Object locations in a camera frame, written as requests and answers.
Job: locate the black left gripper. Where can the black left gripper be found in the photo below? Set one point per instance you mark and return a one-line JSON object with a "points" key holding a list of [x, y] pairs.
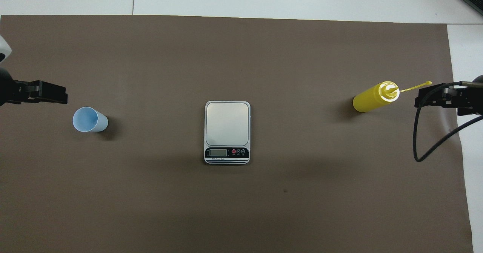
{"points": [[7, 91]]}

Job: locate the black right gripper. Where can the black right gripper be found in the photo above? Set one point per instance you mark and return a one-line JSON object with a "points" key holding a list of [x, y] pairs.
{"points": [[471, 100]]}

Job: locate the light blue plastic cup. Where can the light blue plastic cup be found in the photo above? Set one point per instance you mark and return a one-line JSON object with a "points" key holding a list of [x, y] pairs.
{"points": [[88, 120]]}

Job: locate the yellow squeeze bottle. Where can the yellow squeeze bottle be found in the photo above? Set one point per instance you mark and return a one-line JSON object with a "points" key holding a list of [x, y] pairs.
{"points": [[371, 98]]}

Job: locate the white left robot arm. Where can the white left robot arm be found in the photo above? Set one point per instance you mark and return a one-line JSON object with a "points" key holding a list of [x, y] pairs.
{"points": [[3, 49]]}

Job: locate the silver digital kitchen scale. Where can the silver digital kitchen scale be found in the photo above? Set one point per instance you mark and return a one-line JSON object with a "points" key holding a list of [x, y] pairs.
{"points": [[227, 124]]}

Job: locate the brown paper mat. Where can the brown paper mat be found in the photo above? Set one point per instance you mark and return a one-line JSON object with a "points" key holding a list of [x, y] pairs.
{"points": [[226, 207]]}

